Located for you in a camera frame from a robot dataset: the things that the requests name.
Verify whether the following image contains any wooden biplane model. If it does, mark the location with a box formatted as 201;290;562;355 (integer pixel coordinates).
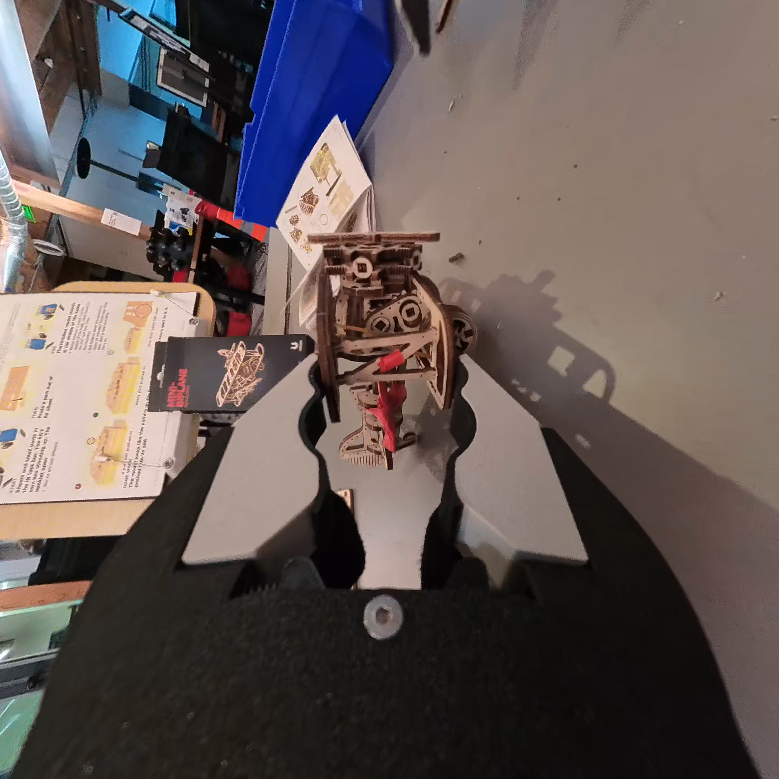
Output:
306;231;478;471

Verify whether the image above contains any grey desk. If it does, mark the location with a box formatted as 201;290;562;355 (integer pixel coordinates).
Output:
265;0;779;779

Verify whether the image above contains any black biplane packaging box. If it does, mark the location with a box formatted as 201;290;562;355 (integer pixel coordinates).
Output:
149;335;317;415

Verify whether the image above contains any laminated instruction sheet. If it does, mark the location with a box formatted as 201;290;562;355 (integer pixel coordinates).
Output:
0;292;200;506

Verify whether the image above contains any silver flexible duct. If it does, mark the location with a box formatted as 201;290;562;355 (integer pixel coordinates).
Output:
0;149;30;293

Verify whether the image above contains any round wooden table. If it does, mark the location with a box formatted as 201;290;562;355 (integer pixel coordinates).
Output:
0;281;217;541

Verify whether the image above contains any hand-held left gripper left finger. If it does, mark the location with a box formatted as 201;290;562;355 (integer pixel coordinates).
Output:
181;356;367;590

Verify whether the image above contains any open instruction booklet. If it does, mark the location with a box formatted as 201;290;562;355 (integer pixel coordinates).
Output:
277;114;377;334

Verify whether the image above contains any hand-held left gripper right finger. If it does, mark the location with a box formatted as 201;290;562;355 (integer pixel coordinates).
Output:
420;358;590;590

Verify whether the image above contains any blue plastic bin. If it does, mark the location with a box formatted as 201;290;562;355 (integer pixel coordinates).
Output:
233;0;396;227

